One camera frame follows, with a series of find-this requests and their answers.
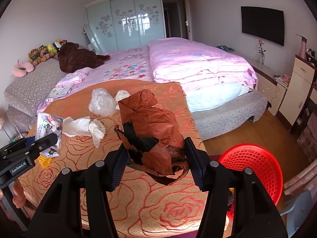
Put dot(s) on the penguin plush toy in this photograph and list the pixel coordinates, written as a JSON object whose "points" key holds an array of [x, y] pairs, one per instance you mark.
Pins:
{"points": [[59, 45]]}

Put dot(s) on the pink floral bed sheet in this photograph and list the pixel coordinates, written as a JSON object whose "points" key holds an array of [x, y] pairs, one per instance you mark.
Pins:
{"points": [[118, 64]]}

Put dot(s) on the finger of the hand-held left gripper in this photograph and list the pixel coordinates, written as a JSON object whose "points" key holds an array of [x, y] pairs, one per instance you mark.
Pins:
{"points": [[30, 141], [47, 140]]}

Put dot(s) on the folded pink duvet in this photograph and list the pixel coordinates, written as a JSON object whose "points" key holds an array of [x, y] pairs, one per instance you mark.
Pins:
{"points": [[193, 62]]}

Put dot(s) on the pink floral box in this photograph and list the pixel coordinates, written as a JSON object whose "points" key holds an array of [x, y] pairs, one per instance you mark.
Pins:
{"points": [[287, 78]]}

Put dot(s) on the low white cabinet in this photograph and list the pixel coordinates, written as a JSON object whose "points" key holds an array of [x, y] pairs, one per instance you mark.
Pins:
{"points": [[265, 86]]}

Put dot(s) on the storage boxes under dressing table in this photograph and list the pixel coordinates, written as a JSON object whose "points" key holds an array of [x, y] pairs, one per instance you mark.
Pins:
{"points": [[308, 138]]}

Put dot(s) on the clear crumpled plastic bag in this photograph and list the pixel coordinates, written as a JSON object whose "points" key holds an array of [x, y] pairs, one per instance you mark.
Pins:
{"points": [[101, 103]]}

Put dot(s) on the tall white cabinet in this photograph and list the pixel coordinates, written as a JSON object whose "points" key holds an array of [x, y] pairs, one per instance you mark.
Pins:
{"points": [[294, 91]]}

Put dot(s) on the black wall television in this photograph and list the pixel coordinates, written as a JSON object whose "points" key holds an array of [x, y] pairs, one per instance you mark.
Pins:
{"points": [[262, 26]]}

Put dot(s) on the white folded quilt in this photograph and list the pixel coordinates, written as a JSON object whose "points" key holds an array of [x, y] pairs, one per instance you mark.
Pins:
{"points": [[213, 96]]}

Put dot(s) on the rose in glass vase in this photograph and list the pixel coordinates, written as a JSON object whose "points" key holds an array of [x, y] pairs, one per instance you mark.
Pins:
{"points": [[262, 54]]}

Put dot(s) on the white star print cloth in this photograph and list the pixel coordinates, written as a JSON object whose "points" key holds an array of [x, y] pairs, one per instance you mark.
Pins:
{"points": [[60, 91]]}

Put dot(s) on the person's left hand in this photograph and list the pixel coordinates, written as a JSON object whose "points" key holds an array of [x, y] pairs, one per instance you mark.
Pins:
{"points": [[17, 195]]}

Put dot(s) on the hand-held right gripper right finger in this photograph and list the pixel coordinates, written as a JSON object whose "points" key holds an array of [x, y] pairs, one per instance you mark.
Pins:
{"points": [[195, 167]]}

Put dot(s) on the row of cosmetic bottles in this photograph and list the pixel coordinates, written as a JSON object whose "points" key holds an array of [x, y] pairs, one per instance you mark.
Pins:
{"points": [[312, 54]]}

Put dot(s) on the pink neck pillow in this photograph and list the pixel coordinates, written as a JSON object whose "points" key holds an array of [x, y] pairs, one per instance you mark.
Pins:
{"points": [[22, 69]]}

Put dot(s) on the pink bottle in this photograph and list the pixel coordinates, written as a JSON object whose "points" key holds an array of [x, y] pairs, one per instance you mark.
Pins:
{"points": [[302, 47]]}

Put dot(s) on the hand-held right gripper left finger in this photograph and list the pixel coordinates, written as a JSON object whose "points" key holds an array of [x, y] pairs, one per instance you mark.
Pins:
{"points": [[117, 171]]}

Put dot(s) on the crumpled white tissue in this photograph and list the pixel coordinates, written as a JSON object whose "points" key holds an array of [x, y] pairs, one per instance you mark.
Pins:
{"points": [[97, 129]]}

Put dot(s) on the yellow green plush toy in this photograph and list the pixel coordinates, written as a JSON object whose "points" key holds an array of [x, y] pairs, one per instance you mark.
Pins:
{"points": [[51, 48]]}

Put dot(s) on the white mesh cloth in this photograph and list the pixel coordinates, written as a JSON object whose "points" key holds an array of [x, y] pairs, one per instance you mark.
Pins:
{"points": [[121, 95]]}

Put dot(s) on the printed foil packet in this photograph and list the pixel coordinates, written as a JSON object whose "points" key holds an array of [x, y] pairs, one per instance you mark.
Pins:
{"points": [[49, 126]]}

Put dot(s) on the grey patterned bed frame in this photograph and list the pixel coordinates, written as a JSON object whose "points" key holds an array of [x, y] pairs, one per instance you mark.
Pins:
{"points": [[32, 86]]}

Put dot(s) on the red plastic mesh basket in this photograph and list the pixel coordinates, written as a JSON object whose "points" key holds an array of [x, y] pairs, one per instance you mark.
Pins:
{"points": [[255, 163]]}

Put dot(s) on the dressing table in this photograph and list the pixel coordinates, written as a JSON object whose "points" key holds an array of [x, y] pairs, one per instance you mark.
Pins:
{"points": [[312, 94]]}

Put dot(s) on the light blue plastic stool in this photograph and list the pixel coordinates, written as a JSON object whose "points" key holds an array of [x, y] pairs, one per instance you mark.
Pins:
{"points": [[297, 208]]}

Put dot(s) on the brown teddy bears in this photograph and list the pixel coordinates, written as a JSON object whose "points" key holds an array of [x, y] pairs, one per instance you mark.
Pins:
{"points": [[39, 55]]}

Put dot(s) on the flat white tissue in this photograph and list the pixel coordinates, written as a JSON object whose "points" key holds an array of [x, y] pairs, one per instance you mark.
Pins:
{"points": [[75, 127]]}

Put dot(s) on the brown plush bear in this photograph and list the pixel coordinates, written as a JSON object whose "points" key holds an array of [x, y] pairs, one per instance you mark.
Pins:
{"points": [[76, 57]]}

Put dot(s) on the yellow textured sheet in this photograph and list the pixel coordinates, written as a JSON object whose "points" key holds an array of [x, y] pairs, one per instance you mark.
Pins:
{"points": [[44, 162]]}

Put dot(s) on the glass door wardrobe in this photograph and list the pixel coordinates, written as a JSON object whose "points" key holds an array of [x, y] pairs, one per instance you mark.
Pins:
{"points": [[123, 24]]}

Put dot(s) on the bedroom door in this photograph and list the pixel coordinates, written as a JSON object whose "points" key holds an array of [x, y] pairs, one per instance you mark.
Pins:
{"points": [[187, 23]]}

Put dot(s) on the large orange black plastic bag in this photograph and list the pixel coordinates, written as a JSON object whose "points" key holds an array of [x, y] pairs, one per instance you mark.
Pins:
{"points": [[148, 124]]}

